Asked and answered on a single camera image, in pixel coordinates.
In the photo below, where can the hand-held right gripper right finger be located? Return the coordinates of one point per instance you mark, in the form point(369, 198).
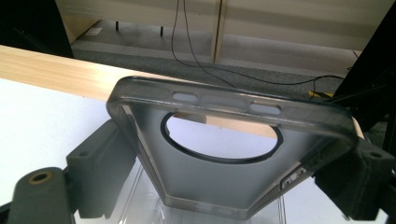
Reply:
point(364, 183)

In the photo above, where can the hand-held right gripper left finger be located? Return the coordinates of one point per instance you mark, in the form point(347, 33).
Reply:
point(99, 168)

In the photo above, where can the clear plastic storage bin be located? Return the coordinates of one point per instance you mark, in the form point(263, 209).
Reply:
point(140, 205)

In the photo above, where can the black curtain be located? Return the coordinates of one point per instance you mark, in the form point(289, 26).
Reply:
point(31, 25)
point(373, 77)

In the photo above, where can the beige office desk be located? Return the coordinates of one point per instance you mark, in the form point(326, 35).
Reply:
point(280, 18)

